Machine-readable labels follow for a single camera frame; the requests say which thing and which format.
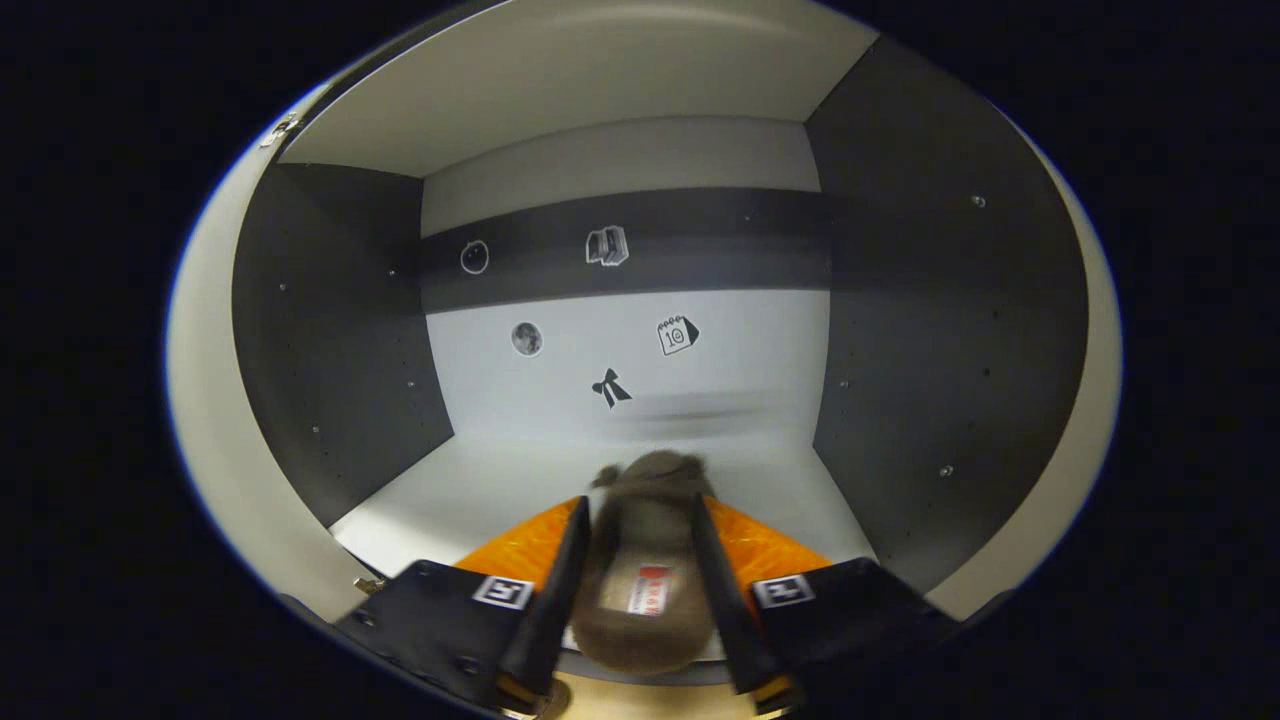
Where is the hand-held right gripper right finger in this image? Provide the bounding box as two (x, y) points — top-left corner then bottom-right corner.
(690, 493), (966, 713)

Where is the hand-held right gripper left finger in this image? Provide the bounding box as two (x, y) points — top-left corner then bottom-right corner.
(335, 495), (593, 713)

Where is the grey shoe cabinet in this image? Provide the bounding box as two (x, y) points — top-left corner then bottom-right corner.
(232, 0), (1091, 691)

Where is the brown fuzzy shoe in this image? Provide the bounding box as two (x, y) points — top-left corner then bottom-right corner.
(568, 450), (731, 676)

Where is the light grey cabinet door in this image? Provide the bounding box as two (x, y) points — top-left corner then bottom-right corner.
(925, 120), (1123, 623)
(165, 85), (376, 626)

